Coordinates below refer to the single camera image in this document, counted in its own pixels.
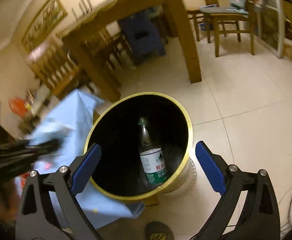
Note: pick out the clear plastic water bottle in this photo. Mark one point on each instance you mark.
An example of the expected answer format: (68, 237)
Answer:
(152, 159)

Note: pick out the wooden chair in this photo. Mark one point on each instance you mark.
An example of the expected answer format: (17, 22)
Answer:
(230, 23)
(52, 65)

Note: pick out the wooden dining table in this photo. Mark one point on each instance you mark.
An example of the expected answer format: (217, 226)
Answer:
(77, 34)

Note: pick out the orange plastic bag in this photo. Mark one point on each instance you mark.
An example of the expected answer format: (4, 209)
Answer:
(17, 106)

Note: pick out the black gold trash bin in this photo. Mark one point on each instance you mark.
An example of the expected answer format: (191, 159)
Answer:
(119, 174)

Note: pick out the black wifi router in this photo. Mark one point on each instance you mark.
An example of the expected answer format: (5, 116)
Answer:
(85, 7)

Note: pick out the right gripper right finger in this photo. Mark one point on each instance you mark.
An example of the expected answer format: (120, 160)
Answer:
(248, 207)

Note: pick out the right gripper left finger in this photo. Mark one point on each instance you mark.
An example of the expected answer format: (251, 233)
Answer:
(36, 217)

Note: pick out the blue plastic stool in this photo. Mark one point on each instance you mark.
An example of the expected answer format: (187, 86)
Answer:
(141, 35)

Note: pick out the blue cartoon tablecloth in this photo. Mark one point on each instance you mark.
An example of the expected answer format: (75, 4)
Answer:
(71, 120)

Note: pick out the near wooden chair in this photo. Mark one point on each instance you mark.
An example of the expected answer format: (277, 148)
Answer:
(52, 65)

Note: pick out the right side wooden chair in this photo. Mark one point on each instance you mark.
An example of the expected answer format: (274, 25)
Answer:
(230, 23)

